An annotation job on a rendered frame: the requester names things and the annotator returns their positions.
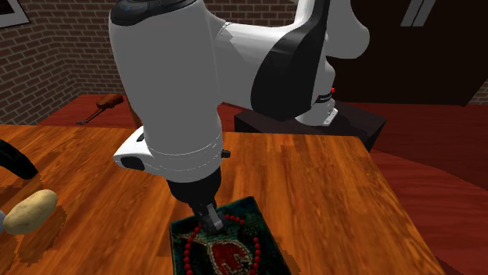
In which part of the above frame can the black curved object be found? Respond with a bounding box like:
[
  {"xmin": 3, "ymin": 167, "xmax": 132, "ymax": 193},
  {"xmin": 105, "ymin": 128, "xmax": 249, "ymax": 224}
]
[{"xmin": 0, "ymin": 138, "xmax": 39, "ymax": 180}]

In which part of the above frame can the dark green patterned tray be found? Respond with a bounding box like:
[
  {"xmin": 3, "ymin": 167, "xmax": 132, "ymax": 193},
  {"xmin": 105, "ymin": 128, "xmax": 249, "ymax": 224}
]
[{"xmin": 169, "ymin": 195, "xmax": 293, "ymax": 275}]

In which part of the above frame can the yellow potato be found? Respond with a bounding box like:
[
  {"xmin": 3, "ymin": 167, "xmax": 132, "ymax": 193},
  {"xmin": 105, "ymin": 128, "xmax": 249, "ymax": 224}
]
[{"xmin": 2, "ymin": 188, "xmax": 59, "ymax": 235}]

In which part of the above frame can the brown handled tool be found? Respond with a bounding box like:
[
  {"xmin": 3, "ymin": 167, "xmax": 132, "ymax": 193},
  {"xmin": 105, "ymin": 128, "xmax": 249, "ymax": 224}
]
[{"xmin": 75, "ymin": 93, "xmax": 126, "ymax": 126}]

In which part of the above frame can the dark robot stand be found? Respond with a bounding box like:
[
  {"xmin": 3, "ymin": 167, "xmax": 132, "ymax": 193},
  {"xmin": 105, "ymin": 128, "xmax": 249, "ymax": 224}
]
[{"xmin": 233, "ymin": 100, "xmax": 388, "ymax": 152}]

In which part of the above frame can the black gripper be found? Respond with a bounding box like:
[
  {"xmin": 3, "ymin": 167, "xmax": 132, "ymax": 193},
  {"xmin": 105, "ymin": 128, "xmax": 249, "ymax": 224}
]
[{"xmin": 166, "ymin": 166, "xmax": 227, "ymax": 234}]

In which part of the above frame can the red bead necklace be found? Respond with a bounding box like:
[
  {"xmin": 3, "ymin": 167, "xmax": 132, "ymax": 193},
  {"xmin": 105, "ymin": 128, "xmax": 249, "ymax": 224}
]
[{"xmin": 182, "ymin": 214, "xmax": 263, "ymax": 275}]

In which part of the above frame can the framed wall picture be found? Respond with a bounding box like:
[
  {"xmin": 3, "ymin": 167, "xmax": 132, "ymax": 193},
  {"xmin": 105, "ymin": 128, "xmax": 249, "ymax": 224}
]
[{"xmin": 0, "ymin": 0, "xmax": 31, "ymax": 29}]

